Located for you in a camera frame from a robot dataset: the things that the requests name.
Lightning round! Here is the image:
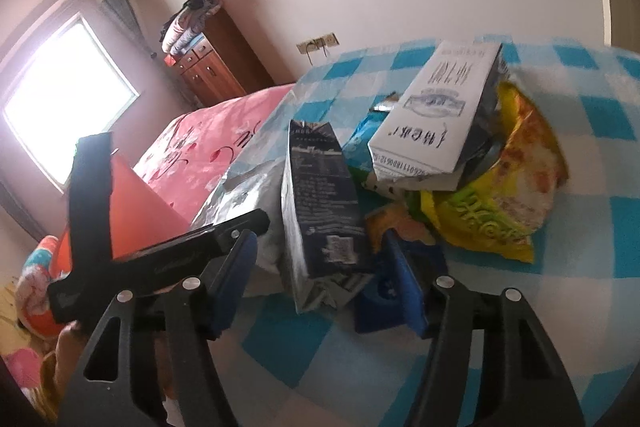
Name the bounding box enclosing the blue tissue pack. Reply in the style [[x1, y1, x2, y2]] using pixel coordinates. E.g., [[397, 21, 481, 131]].
[[354, 229, 448, 338]]

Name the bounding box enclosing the yellow chip bag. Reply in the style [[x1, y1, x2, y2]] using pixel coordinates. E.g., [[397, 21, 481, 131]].
[[420, 81, 570, 263]]

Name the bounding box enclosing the white milk carton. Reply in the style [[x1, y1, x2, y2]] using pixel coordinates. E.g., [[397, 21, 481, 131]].
[[368, 41, 502, 192]]

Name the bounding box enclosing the orange plastic trash bucket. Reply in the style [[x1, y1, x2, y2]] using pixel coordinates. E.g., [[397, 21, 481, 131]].
[[52, 152, 191, 278]]

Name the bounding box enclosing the person's left hand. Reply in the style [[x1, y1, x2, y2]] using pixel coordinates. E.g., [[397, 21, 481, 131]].
[[39, 321, 172, 425]]

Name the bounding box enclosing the colourful pillow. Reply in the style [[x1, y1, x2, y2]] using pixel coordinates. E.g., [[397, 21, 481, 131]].
[[14, 235, 63, 340]]

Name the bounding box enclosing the blue checkered plastic tablecloth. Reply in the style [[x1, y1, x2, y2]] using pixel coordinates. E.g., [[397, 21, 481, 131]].
[[195, 39, 639, 426]]

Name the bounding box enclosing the pink heart bed blanket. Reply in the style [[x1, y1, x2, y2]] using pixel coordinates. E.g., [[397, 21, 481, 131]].
[[134, 84, 292, 221]]

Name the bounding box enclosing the bright window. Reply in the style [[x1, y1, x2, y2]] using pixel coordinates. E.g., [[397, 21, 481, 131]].
[[1, 14, 140, 191]]

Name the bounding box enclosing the brown wooden cabinet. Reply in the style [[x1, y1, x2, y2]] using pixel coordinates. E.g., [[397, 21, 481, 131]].
[[170, 8, 276, 107]]

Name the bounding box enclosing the grey window curtain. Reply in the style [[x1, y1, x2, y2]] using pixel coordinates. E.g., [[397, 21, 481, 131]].
[[96, 0, 157, 60]]

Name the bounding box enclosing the folded clothes pile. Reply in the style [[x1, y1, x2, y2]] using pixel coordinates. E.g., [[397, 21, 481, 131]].
[[160, 0, 222, 56]]

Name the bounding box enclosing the wall power outlet strip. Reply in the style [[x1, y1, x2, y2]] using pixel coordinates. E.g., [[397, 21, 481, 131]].
[[296, 32, 340, 54]]

